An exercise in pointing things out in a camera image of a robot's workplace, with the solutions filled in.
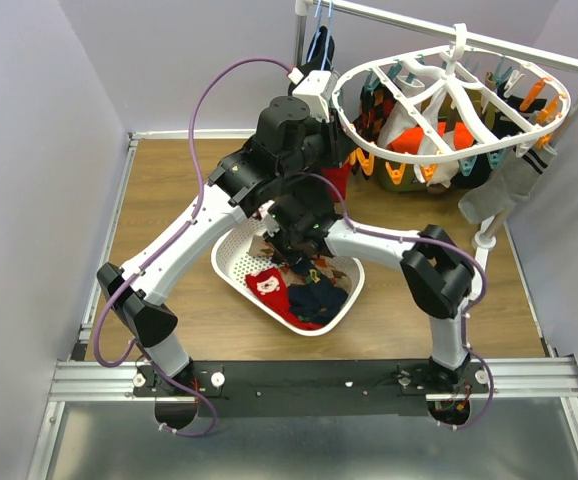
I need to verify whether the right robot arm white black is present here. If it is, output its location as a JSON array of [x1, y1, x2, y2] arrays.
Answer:
[[262, 197, 475, 392]]

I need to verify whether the white perforated plastic basket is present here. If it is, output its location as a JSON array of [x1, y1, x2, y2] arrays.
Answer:
[[211, 219, 365, 337]]

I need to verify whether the beige argyle sock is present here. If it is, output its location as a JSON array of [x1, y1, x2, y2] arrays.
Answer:
[[247, 235, 352, 293]]

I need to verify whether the white orange hanging sock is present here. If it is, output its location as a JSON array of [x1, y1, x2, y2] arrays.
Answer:
[[376, 79, 446, 148]]

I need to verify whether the red hanging sock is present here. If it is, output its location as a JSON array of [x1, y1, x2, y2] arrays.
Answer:
[[321, 163, 351, 203]]

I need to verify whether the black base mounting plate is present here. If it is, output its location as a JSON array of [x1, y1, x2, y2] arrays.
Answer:
[[133, 359, 489, 422]]

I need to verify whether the black sock on blue hanger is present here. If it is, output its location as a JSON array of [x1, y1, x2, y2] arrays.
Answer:
[[302, 26, 335, 74]]

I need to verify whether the white drying rack frame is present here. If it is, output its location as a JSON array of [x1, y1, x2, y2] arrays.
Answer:
[[294, 0, 578, 251]]

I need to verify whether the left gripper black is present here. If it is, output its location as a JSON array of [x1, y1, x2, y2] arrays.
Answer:
[[278, 106, 356, 180]]

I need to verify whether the aluminium rail frame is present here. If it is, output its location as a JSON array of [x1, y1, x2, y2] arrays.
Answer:
[[28, 130, 578, 480]]

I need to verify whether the navy santa sock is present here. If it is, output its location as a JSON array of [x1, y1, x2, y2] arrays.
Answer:
[[279, 259, 329, 285]]

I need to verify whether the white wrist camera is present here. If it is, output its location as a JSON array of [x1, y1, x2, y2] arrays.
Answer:
[[291, 70, 339, 123], [253, 200, 275, 221]]

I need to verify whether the dark argyle hanging sock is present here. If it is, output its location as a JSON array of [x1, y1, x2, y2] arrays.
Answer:
[[353, 85, 396, 143]]

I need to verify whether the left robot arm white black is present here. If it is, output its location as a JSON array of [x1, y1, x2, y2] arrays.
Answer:
[[97, 95, 355, 395]]

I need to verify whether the white round clip hanger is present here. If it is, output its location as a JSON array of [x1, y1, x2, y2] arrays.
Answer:
[[330, 22, 571, 163]]

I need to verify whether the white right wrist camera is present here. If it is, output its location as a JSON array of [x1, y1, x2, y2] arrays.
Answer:
[[253, 200, 275, 221]]

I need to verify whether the navy green striped sock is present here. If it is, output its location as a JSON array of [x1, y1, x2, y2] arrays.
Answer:
[[288, 285, 348, 326]]

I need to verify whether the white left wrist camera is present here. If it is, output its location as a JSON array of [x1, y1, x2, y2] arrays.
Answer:
[[291, 70, 339, 123]]

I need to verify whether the grey striped hanging sock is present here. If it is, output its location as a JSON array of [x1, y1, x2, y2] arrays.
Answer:
[[458, 145, 558, 224]]

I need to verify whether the red santa bear sock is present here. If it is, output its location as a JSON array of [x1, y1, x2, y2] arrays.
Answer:
[[245, 267, 321, 331]]

